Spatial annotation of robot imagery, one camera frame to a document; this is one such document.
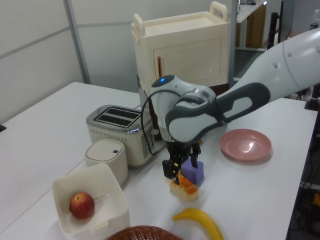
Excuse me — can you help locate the small white lidded bin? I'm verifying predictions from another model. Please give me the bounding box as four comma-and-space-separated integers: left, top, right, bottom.
84, 139, 129, 186

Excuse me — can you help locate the white square plastic container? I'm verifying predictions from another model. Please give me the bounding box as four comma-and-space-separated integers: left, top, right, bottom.
51, 162, 131, 238

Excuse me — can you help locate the purple cube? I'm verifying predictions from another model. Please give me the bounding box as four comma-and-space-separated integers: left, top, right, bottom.
180, 159, 205, 186

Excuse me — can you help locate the cream chrome toaster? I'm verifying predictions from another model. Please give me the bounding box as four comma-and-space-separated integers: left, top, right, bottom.
85, 104, 160, 169

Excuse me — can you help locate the pink plate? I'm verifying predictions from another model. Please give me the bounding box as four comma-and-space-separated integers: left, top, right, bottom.
219, 128, 273, 162

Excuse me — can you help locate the black table clamp post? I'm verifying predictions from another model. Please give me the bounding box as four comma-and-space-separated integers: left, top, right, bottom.
303, 84, 320, 111

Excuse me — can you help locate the red apple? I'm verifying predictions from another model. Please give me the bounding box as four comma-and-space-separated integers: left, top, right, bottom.
69, 191, 96, 220

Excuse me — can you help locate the yellow banana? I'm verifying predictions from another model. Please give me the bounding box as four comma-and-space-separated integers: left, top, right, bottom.
171, 207, 225, 240

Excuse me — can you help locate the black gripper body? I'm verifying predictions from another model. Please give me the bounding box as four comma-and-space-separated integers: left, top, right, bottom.
164, 138, 202, 161

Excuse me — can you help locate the black upright post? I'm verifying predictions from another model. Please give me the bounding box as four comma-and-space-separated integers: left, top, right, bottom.
267, 11, 285, 50

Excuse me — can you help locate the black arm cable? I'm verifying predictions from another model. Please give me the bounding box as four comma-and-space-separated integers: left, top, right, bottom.
140, 89, 198, 155

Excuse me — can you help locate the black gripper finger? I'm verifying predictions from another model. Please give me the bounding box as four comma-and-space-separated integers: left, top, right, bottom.
161, 154, 186, 186
188, 146, 202, 169

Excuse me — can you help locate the brown wooden cupboard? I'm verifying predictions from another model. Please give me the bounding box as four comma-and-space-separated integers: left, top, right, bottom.
236, 3, 267, 50

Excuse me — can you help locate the orange glazed bread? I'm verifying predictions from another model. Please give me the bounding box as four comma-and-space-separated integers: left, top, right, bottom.
169, 174, 200, 203

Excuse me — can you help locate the cream toy cabinet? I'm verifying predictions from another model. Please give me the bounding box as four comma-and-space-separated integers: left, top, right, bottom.
131, 1, 231, 87

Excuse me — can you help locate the brown wicker basket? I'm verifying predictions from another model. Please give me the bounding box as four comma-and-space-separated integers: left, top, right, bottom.
107, 225, 186, 240

